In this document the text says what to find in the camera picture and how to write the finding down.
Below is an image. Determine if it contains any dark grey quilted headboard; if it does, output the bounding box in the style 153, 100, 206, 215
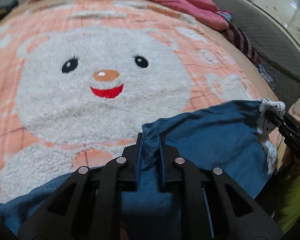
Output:
212, 0, 300, 107

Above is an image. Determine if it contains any blue denim pants lace trim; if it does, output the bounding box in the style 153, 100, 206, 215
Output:
0, 100, 285, 239

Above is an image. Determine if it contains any peach bear plush blanket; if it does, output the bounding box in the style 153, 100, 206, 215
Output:
0, 0, 277, 203

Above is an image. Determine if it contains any striped folded cloth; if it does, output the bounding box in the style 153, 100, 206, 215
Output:
221, 23, 260, 66

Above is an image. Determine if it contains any pile of colourful clothes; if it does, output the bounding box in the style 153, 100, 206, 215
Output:
288, 98, 300, 124

